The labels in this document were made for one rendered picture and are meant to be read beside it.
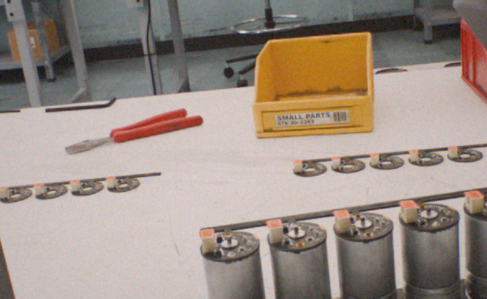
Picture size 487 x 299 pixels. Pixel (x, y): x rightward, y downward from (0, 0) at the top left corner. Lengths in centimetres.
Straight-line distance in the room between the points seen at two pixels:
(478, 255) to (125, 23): 463
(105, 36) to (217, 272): 467
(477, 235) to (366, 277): 5
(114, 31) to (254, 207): 447
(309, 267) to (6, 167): 41
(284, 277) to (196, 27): 454
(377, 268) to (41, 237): 26
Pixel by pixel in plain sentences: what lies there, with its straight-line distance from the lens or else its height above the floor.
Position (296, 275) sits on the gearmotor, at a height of 80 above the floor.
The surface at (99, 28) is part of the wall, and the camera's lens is 495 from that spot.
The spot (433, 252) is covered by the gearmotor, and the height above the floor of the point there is 80.
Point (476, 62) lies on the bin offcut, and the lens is 70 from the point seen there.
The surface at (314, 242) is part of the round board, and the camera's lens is 30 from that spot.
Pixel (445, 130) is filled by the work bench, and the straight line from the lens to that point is 61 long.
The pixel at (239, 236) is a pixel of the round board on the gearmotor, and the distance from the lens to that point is 31.
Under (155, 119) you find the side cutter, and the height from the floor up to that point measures 76.
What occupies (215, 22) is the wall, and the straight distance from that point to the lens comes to 481.
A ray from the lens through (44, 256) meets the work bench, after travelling 48.
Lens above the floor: 95
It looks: 19 degrees down
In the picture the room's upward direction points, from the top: 7 degrees counter-clockwise
